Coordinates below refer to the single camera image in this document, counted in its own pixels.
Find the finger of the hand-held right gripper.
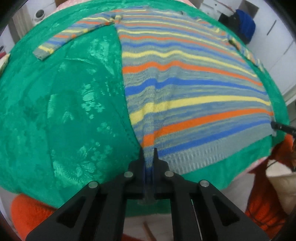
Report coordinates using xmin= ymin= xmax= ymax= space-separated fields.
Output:
xmin=270 ymin=120 xmax=296 ymax=136

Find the orange knit cloth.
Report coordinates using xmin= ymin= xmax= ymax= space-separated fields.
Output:
xmin=245 ymin=134 xmax=296 ymax=240
xmin=11 ymin=194 xmax=58 ymax=240

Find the striped knit sweater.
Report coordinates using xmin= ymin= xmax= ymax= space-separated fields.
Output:
xmin=33 ymin=8 xmax=277 ymax=163

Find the black bag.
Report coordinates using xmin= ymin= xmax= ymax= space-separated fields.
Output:
xmin=218 ymin=12 xmax=246 ymax=40

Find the white wardrobe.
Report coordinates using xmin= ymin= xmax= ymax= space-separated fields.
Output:
xmin=198 ymin=0 xmax=296 ymax=103

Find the green patterned blanket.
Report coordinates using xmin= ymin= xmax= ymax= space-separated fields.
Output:
xmin=0 ymin=0 xmax=290 ymax=217

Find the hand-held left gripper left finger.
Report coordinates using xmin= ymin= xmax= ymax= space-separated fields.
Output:
xmin=25 ymin=148 xmax=147 ymax=241

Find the white pleated curtain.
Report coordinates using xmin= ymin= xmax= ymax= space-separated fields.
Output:
xmin=13 ymin=4 xmax=31 ymax=40

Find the beige cloth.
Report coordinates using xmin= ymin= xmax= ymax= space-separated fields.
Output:
xmin=265 ymin=160 xmax=296 ymax=215

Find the pale yellow pillow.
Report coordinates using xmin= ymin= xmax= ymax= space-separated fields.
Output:
xmin=0 ymin=53 xmax=11 ymax=73

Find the blue bag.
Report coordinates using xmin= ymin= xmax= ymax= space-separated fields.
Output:
xmin=235 ymin=9 xmax=256 ymax=45

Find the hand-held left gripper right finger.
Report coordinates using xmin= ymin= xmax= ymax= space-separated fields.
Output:
xmin=152 ymin=148 xmax=270 ymax=241

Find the white round appliance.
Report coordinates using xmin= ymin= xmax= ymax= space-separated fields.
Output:
xmin=33 ymin=9 xmax=46 ymax=21

